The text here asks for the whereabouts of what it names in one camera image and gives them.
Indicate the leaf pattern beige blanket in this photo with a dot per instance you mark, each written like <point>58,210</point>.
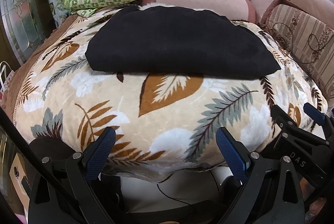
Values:
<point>163,123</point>

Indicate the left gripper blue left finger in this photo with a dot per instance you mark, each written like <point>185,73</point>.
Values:
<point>97,153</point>

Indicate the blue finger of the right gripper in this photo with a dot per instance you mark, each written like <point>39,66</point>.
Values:
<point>314,113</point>
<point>281,118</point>

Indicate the striped beige floral pillow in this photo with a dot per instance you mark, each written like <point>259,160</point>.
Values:
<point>308,40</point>

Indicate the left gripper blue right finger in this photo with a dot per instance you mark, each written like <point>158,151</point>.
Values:
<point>235,154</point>

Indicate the cardboard box on floor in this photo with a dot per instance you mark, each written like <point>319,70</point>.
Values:
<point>20,181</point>

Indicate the glass panel door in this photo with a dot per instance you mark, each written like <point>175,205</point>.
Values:
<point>23,27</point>

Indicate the black coat with fur collar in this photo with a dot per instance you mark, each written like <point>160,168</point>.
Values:
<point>178,40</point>

